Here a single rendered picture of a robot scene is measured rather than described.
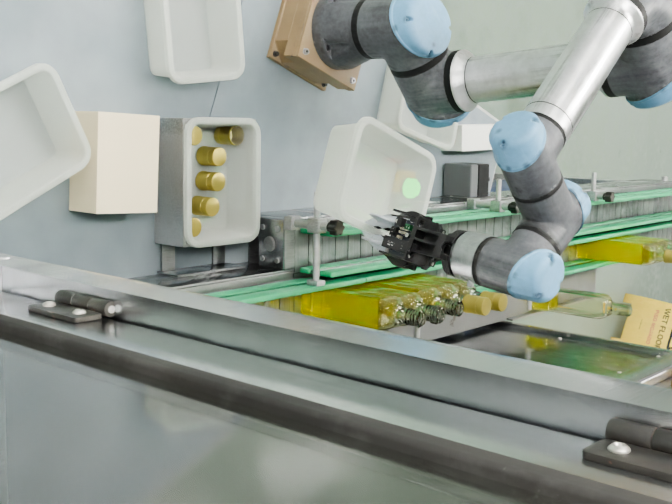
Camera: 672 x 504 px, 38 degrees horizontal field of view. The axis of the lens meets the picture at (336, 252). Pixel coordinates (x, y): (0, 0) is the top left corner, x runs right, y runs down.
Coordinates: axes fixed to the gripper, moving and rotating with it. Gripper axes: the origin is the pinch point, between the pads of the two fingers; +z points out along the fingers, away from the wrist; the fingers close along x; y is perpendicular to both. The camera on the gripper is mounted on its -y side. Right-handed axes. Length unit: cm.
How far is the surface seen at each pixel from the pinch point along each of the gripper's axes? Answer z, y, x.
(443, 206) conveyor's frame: 25, -51, -13
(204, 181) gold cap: 31.9, 10.1, 0.7
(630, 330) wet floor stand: 105, -344, -11
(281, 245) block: 22.8, -4.3, 7.1
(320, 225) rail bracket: 14.1, -3.1, 1.6
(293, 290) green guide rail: 13.2, -0.9, 13.9
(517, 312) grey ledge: 23, -92, 4
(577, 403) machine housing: -82, 82, 10
